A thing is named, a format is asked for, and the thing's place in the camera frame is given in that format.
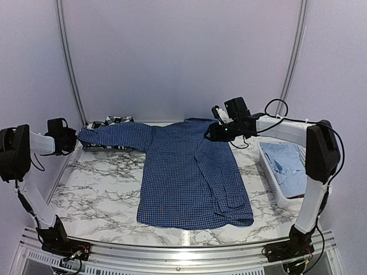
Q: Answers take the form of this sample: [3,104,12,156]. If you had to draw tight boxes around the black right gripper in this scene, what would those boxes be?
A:
[203,120,240,142]

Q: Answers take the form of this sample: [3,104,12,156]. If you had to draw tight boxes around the blue checked long sleeve shirt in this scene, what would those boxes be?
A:
[78,119,254,230]

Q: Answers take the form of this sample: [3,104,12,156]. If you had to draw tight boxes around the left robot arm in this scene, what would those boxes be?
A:
[1,118,77,255]

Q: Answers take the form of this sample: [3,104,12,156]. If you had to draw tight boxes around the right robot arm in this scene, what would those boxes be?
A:
[204,107,344,257]

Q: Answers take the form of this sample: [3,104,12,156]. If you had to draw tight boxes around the black white plaid folded shirt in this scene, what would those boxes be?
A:
[81,116,134,152]

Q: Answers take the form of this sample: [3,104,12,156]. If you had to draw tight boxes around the light blue folded shirt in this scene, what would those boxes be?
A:
[260,142,307,199]

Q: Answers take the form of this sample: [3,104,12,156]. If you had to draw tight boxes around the white plastic laundry basket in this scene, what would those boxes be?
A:
[257,140,307,208]

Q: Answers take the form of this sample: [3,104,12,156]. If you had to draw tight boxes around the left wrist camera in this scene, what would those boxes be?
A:
[45,117,68,139]

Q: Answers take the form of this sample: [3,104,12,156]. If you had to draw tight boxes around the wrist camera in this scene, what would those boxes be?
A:
[45,117,68,139]
[212,97,251,123]

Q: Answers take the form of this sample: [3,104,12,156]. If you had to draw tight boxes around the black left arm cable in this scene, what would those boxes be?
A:
[28,153,58,171]

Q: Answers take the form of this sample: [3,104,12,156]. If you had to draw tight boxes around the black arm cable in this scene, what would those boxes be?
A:
[229,99,345,184]
[28,153,58,171]

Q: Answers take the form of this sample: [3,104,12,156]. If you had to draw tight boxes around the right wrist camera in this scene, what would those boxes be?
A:
[212,97,251,123]

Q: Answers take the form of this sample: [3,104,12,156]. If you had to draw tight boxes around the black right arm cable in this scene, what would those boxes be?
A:
[229,99,345,184]

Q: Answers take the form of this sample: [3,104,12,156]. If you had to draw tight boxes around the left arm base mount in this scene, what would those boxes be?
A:
[37,219,91,261]

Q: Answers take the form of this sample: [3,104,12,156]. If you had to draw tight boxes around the aluminium front rail frame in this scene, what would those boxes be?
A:
[10,227,345,274]

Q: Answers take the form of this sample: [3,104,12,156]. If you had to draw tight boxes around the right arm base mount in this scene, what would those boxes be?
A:
[261,225,316,262]

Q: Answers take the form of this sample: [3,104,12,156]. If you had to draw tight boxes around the right aluminium corner post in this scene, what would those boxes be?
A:
[280,0,309,101]

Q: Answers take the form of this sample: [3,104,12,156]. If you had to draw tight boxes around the aluminium corner post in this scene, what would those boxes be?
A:
[280,0,309,101]
[54,0,88,126]

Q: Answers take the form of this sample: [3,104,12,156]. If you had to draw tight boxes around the left aluminium corner post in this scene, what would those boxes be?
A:
[54,0,88,126]

